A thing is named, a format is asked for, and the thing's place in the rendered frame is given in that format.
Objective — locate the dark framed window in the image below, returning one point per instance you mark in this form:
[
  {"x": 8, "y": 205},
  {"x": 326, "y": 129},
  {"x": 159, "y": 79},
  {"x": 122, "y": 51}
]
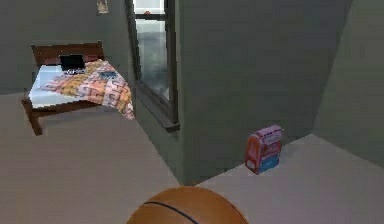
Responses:
[{"x": 154, "y": 56}]

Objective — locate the red and purple box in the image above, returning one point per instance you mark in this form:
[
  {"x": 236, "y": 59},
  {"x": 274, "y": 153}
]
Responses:
[{"x": 262, "y": 150}]

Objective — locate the colourful patchwork blanket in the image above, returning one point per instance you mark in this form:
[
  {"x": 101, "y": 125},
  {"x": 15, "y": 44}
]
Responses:
[{"x": 100, "y": 87}]

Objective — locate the black laptop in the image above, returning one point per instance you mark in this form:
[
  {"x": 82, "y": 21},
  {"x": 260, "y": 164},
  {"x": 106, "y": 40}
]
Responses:
[{"x": 72, "y": 64}]

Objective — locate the small framed wall picture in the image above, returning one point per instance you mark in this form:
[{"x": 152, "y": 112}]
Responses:
[{"x": 102, "y": 6}]

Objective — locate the orange basketball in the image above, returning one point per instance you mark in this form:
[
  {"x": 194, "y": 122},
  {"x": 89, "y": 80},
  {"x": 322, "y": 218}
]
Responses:
[{"x": 186, "y": 208}]

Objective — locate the brown wooden bed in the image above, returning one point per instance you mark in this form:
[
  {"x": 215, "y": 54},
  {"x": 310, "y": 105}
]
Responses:
[{"x": 50, "y": 96}]

